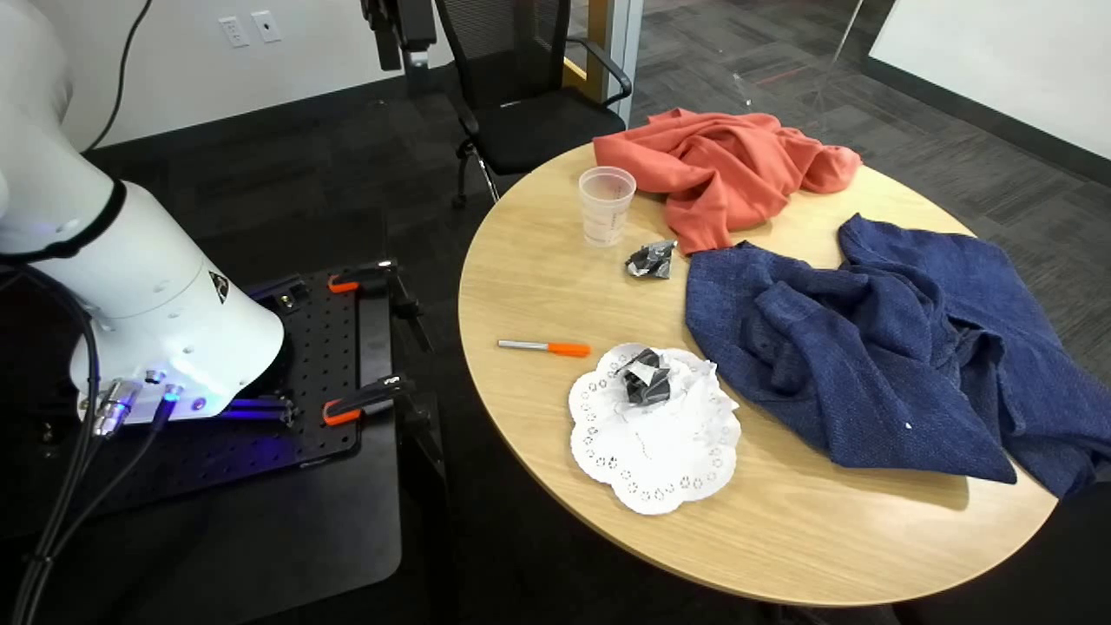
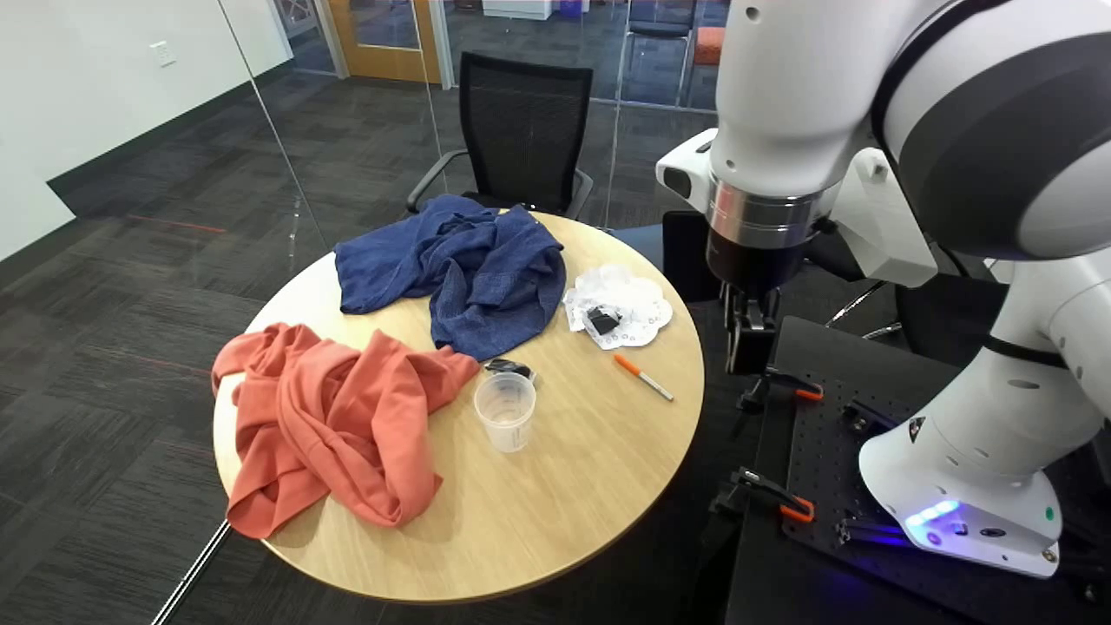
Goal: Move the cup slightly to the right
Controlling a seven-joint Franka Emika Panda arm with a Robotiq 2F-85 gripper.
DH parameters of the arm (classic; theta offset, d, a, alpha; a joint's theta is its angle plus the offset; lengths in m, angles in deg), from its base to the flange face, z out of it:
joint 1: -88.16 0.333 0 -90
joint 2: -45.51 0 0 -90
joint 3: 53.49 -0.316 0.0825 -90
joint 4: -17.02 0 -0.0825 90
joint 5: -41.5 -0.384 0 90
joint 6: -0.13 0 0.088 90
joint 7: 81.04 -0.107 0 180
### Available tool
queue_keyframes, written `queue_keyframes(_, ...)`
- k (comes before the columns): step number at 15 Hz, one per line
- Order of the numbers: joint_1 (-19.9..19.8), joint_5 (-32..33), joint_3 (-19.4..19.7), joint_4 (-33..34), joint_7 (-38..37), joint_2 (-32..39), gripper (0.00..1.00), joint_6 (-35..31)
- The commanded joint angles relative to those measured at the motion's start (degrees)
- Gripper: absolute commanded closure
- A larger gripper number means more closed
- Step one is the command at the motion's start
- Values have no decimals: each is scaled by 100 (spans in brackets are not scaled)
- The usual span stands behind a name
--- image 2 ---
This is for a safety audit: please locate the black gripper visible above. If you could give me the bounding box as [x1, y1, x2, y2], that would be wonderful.
[703, 225, 808, 374]

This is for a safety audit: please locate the clear plastic cup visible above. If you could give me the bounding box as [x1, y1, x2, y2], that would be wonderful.
[468, 366, 543, 457]

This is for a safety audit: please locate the black orange clamp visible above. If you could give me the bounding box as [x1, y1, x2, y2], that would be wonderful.
[708, 465, 818, 533]
[736, 366, 828, 418]

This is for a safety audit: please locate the orange and white marker pen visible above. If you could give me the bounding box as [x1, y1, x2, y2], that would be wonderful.
[612, 352, 677, 407]

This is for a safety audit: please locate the white paper doily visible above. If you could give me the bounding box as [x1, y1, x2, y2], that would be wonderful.
[561, 264, 677, 354]

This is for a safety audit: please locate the black clip on doily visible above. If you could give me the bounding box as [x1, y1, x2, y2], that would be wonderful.
[582, 301, 625, 341]

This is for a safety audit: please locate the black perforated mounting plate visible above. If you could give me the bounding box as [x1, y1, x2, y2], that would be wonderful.
[766, 318, 1111, 625]

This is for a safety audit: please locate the black chair chrome base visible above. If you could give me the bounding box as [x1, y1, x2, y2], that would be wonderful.
[824, 218, 1014, 366]

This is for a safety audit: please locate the black robot stand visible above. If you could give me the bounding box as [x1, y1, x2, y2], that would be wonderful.
[694, 509, 812, 625]

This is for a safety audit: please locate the blue cloth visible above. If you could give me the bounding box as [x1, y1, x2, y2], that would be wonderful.
[332, 193, 570, 366]

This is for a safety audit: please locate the orange stool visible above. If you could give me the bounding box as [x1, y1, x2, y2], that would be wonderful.
[689, 25, 730, 71]

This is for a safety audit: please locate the black mesh office chair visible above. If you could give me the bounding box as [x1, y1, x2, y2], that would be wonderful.
[402, 48, 600, 218]

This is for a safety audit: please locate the orange cloth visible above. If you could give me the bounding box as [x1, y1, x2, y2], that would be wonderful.
[207, 325, 481, 547]

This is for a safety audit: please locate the wooden door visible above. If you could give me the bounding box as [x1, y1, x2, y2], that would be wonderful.
[324, 0, 445, 87]

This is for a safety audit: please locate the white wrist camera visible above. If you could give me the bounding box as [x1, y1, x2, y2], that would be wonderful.
[652, 126, 721, 218]

